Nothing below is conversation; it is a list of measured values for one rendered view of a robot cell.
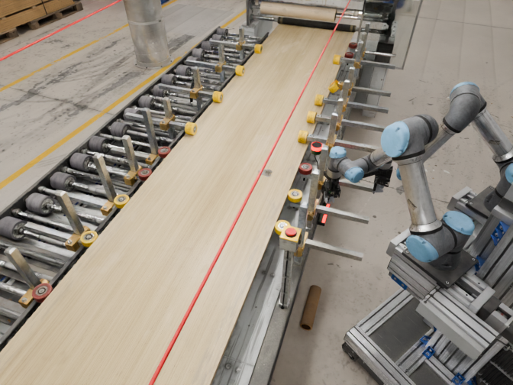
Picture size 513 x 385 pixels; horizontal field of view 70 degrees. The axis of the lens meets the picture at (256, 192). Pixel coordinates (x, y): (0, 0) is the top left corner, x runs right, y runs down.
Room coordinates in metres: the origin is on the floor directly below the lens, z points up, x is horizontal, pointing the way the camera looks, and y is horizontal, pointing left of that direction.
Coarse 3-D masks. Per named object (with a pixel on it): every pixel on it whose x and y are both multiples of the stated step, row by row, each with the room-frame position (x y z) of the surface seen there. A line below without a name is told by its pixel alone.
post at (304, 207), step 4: (304, 204) 1.17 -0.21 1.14; (308, 204) 1.18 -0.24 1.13; (300, 208) 1.17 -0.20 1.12; (304, 208) 1.16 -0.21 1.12; (300, 212) 1.17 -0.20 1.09; (304, 212) 1.16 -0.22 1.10; (300, 216) 1.16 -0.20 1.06; (304, 216) 1.16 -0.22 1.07; (300, 220) 1.16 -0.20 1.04; (304, 220) 1.16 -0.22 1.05; (300, 224) 1.16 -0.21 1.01; (304, 224) 1.16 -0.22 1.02; (304, 228) 1.16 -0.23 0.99; (304, 232) 1.16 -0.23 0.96; (304, 236) 1.18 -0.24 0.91; (300, 244) 1.16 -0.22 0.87; (296, 256) 1.16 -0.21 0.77; (296, 260) 1.16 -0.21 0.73; (300, 260) 1.16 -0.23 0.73
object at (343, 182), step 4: (300, 176) 1.71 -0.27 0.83; (304, 176) 1.71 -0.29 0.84; (308, 176) 1.70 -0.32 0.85; (324, 180) 1.67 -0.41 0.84; (340, 180) 1.65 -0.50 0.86; (344, 180) 1.65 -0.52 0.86; (348, 180) 1.65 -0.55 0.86; (340, 184) 1.64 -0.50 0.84; (344, 184) 1.63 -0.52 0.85; (348, 184) 1.62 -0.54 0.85; (352, 184) 1.61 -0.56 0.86; (356, 184) 1.61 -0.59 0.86; (360, 184) 1.61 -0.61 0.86; (364, 184) 1.61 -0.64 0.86; (368, 184) 1.61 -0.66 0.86; (356, 188) 1.61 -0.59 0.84; (360, 188) 1.60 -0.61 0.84; (364, 188) 1.59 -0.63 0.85; (368, 188) 1.58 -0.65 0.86; (372, 188) 1.58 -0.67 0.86
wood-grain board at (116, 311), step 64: (256, 64) 3.16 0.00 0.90; (320, 64) 3.16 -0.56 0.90; (256, 128) 2.14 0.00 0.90; (192, 192) 1.50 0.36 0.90; (256, 192) 1.50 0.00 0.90; (128, 256) 1.06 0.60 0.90; (192, 256) 1.06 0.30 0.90; (256, 256) 1.06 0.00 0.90; (64, 320) 0.74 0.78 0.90; (128, 320) 0.74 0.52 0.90; (192, 320) 0.74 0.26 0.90; (0, 384) 0.49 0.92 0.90; (64, 384) 0.49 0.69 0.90; (128, 384) 0.49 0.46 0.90; (192, 384) 0.49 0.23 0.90
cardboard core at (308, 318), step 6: (312, 288) 1.41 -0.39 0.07; (318, 288) 1.41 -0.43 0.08; (312, 294) 1.36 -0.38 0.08; (318, 294) 1.37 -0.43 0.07; (312, 300) 1.31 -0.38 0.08; (318, 300) 1.33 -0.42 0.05; (306, 306) 1.27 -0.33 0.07; (312, 306) 1.27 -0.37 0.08; (306, 312) 1.23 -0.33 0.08; (312, 312) 1.23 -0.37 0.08; (306, 318) 1.19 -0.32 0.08; (312, 318) 1.19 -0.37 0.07; (300, 324) 1.16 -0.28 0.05; (306, 324) 1.15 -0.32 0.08; (312, 324) 1.16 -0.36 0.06
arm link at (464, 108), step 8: (464, 96) 1.42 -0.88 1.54; (472, 96) 1.41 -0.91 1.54; (456, 104) 1.40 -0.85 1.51; (464, 104) 1.38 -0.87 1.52; (472, 104) 1.37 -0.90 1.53; (480, 104) 1.40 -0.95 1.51; (448, 112) 1.40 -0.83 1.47; (456, 112) 1.37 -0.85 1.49; (464, 112) 1.35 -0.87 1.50; (472, 112) 1.35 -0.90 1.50; (448, 120) 1.37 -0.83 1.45; (456, 120) 1.35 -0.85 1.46; (464, 120) 1.34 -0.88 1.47; (472, 120) 1.35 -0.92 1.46; (440, 128) 1.38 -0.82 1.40; (448, 128) 1.35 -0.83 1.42; (456, 128) 1.34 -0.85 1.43; (464, 128) 1.35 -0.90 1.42; (440, 136) 1.36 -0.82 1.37; (448, 136) 1.35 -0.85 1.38; (432, 144) 1.37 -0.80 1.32; (440, 144) 1.36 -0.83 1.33; (432, 152) 1.37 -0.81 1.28; (424, 160) 1.38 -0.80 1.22; (400, 176) 1.38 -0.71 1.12
